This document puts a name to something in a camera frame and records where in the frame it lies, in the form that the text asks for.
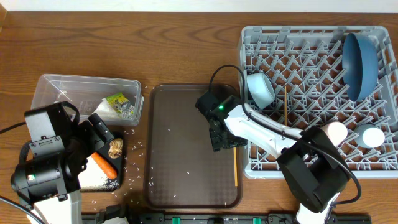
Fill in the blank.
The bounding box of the brown food scrap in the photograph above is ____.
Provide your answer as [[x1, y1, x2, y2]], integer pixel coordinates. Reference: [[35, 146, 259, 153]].
[[108, 138, 123, 159]]

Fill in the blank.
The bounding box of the white napkin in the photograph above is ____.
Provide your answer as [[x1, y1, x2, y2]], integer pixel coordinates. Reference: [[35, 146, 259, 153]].
[[93, 98, 119, 118]]

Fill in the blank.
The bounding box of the yellow green wrapper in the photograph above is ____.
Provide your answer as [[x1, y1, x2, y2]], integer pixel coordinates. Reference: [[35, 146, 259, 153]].
[[105, 93, 129, 107]]

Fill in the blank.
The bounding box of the aluminium foil ball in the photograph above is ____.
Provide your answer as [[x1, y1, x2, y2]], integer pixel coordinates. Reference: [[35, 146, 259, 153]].
[[116, 101, 134, 118]]

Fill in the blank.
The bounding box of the orange carrot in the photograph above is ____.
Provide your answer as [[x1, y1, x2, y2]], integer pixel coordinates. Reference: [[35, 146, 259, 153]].
[[91, 152, 118, 179]]

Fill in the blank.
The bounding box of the small blue rice dish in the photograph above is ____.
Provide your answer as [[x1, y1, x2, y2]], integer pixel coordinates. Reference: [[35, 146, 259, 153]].
[[247, 73, 275, 109]]

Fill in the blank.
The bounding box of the pink cup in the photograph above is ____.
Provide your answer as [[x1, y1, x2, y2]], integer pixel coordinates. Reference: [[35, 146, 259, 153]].
[[321, 121, 348, 147]]

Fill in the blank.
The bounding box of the light blue cup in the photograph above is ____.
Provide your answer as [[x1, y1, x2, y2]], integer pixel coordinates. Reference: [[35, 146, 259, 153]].
[[354, 124, 385, 148]]

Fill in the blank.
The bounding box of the large blue plate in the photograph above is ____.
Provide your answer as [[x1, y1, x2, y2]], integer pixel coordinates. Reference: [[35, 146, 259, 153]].
[[342, 33, 378, 101]]

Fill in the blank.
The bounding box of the wooden chopstick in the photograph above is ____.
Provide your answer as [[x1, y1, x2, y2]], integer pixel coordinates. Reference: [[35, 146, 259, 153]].
[[233, 147, 238, 187], [284, 86, 288, 126]]

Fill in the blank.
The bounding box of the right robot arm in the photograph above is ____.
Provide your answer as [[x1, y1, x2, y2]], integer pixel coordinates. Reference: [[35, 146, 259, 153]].
[[195, 91, 351, 223]]

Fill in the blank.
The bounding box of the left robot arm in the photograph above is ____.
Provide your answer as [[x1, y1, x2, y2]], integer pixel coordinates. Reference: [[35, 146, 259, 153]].
[[11, 101, 114, 223]]

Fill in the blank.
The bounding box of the grey plastic dishwasher rack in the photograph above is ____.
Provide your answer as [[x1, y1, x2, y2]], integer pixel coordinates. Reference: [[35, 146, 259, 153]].
[[238, 26, 397, 179]]

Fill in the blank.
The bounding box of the black tray bin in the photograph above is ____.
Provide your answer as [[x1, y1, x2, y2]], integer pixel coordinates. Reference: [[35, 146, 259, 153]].
[[97, 145, 123, 184]]

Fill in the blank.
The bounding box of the clear plastic bin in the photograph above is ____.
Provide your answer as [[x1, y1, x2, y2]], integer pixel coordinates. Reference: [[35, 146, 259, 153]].
[[31, 74, 144, 126]]

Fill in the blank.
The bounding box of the brown serving tray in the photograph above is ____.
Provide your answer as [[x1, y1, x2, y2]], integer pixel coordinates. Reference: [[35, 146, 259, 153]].
[[144, 84, 243, 209]]

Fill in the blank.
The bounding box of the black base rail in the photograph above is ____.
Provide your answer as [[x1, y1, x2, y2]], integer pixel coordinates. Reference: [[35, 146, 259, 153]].
[[81, 203, 373, 224]]

